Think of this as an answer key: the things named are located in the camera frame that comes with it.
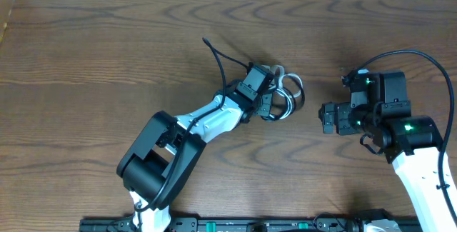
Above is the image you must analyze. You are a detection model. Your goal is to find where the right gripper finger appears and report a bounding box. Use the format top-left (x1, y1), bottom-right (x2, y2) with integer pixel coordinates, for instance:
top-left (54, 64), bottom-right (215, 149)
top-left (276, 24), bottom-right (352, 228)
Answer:
top-left (318, 102), bottom-right (336, 120)
top-left (321, 119), bottom-right (334, 134)

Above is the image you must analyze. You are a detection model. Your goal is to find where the short black USB cable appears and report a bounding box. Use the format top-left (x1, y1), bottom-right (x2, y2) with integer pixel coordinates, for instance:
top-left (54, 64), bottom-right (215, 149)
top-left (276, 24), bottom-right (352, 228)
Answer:
top-left (263, 78), bottom-right (306, 122)

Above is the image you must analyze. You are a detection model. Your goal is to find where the long black USB cable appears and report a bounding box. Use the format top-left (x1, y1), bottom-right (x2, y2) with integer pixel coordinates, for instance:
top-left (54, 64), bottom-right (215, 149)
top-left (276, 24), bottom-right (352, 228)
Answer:
top-left (260, 81), bottom-right (297, 122)

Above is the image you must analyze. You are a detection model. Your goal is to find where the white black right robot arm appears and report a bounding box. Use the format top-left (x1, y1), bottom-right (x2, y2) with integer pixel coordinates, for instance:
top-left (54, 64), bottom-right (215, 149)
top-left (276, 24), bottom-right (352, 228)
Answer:
top-left (318, 71), bottom-right (456, 231)

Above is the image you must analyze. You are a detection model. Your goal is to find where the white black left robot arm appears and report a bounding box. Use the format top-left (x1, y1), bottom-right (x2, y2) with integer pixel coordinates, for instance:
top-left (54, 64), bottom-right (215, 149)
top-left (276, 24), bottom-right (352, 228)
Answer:
top-left (116, 64), bottom-right (275, 231)

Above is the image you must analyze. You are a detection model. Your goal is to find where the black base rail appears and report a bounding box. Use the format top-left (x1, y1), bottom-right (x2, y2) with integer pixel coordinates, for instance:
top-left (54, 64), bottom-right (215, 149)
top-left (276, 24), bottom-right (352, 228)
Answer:
top-left (78, 209), bottom-right (422, 232)

